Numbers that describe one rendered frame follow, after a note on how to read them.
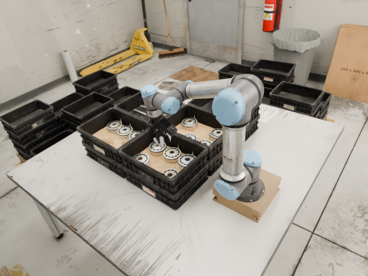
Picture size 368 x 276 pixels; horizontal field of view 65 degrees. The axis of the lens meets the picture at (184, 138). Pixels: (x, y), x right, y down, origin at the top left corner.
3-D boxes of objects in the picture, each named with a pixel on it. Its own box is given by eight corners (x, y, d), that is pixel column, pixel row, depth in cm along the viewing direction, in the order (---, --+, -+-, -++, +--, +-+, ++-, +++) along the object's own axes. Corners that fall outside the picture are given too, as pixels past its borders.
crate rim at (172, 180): (209, 151, 154) (209, 148, 152) (172, 185, 136) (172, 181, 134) (155, 127, 175) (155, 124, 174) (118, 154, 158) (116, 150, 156)
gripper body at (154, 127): (158, 124, 156) (153, 106, 148) (170, 129, 151) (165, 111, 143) (148, 132, 152) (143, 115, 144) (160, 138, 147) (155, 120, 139)
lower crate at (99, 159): (159, 154, 188) (157, 139, 180) (125, 180, 170) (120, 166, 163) (119, 133, 209) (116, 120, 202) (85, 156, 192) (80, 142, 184)
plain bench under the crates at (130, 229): (322, 195, 239) (344, 125, 197) (219, 401, 142) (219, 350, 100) (173, 134, 322) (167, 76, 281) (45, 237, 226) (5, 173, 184)
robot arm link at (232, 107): (252, 187, 133) (262, 81, 99) (234, 208, 125) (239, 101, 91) (230, 176, 140) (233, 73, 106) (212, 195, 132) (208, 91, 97)
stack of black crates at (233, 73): (258, 94, 351) (260, 68, 331) (246, 105, 333) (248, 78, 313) (229, 87, 372) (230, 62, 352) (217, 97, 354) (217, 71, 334)
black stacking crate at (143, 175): (209, 165, 159) (208, 149, 152) (174, 198, 142) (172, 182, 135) (157, 141, 181) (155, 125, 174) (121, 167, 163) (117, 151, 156)
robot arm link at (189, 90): (271, 63, 106) (182, 76, 141) (256, 76, 99) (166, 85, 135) (278, 92, 110) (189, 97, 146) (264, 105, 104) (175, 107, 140)
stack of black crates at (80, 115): (104, 127, 318) (94, 91, 291) (123, 136, 302) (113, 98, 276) (74, 147, 294) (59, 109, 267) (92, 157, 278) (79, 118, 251)
